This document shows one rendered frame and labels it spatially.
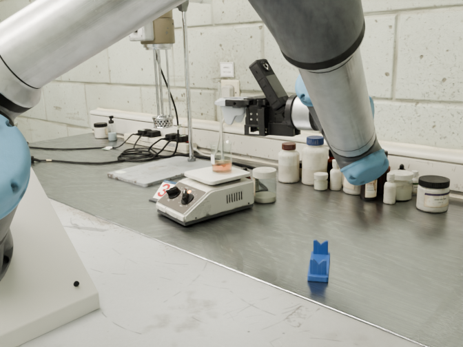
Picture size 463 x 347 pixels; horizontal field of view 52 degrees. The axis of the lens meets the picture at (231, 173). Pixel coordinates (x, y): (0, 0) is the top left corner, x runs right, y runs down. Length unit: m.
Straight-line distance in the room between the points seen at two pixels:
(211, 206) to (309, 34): 0.64
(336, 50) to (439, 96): 0.82
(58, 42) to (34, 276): 0.34
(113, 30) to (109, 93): 1.71
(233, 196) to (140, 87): 1.10
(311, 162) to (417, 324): 0.68
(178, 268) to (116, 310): 0.16
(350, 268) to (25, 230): 0.53
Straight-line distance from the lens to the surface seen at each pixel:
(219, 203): 1.08
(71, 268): 0.77
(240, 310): 0.73
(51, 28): 0.59
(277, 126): 1.02
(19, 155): 0.56
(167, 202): 1.11
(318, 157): 1.31
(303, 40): 0.50
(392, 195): 1.20
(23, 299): 0.73
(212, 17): 1.75
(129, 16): 0.57
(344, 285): 0.81
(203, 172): 1.14
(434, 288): 0.83
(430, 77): 1.32
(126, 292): 0.80
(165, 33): 1.44
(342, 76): 0.57
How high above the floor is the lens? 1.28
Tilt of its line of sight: 15 degrees down
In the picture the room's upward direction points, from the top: 2 degrees counter-clockwise
